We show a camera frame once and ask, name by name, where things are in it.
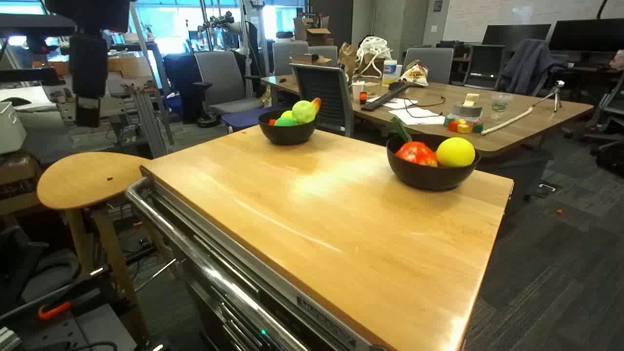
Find metal cart handle bar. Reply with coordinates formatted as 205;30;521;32
127;182;309;351

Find black bowl far side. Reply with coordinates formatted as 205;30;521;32
258;112;317;145

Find black bowl near table edge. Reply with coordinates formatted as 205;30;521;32
387;136;482;192

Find red radish with green stem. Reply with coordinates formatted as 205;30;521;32
391;118;412;143

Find yellow lemon ball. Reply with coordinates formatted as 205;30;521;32
435;137;476;169

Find yellow banana orange tip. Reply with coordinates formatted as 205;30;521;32
311;98;322;114

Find round wooden stool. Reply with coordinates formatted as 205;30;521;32
38;153;149;342

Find light green round fruit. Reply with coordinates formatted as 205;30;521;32
293;100;317;124

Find coloured toy blocks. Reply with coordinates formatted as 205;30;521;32
445;120;484;136

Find grey mesh office chair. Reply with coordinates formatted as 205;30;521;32
293;65;356;137

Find clear plastic cup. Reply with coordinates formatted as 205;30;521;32
492;95;510;114

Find white paper sheets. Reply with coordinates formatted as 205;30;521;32
387;98;445;128

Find green lime ball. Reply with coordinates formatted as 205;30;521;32
276;116;299;128

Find black computer monitor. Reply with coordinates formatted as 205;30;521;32
482;24;551;52

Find large wooden office desk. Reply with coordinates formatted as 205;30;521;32
264;75;593;157

